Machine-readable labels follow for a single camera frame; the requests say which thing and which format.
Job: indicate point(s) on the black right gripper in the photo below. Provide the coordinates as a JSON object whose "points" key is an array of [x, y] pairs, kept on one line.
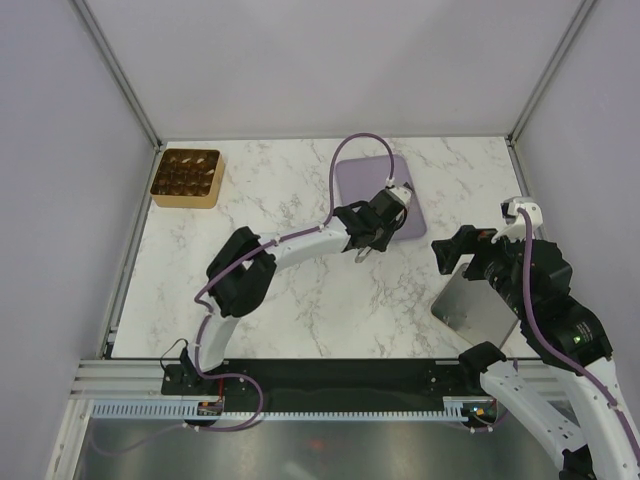
{"points": [[468, 239]]}

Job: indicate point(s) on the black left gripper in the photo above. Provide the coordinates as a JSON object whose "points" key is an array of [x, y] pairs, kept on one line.
{"points": [[383, 243]]}

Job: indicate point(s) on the steel slotted tongs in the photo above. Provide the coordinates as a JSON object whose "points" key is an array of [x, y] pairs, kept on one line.
{"points": [[378, 245]]}

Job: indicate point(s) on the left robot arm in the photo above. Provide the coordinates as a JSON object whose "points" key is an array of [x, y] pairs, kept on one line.
{"points": [[240, 275]]}

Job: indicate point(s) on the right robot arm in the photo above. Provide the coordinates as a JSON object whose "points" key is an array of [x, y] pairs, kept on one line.
{"points": [[533, 279]]}

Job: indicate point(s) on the gold chocolate box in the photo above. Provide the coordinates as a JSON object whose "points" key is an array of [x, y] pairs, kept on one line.
{"points": [[188, 179]]}

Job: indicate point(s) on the lilac plastic tray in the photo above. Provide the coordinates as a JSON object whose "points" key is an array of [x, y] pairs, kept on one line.
{"points": [[362, 178]]}

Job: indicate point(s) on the steel tray lid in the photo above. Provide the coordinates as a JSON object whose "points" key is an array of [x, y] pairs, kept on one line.
{"points": [[474, 310]]}

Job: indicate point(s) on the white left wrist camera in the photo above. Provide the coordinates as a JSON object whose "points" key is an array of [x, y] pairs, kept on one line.
{"points": [[402, 194]]}

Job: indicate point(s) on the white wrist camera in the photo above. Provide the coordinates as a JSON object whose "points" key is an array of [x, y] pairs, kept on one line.
{"points": [[517, 212], [402, 194]]}

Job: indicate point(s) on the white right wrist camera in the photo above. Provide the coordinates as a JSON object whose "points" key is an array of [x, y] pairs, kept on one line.
{"points": [[517, 212]]}

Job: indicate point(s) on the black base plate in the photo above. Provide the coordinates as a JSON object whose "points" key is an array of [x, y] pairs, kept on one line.
{"points": [[315, 383]]}

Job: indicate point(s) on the right aluminium corner post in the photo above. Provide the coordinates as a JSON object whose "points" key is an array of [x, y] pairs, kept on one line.
{"points": [[560, 53]]}

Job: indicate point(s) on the aluminium corner post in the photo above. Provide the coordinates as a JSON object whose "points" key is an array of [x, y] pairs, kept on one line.
{"points": [[97, 36], [560, 53]]}

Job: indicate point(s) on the white slotted cable duct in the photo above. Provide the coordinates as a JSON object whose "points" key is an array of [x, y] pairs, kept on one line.
{"points": [[194, 410]]}

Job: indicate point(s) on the aluminium frame rail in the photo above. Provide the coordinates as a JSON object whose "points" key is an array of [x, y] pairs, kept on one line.
{"points": [[117, 379]]}

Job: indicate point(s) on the left aluminium corner post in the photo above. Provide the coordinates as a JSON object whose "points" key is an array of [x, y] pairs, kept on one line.
{"points": [[97, 36]]}

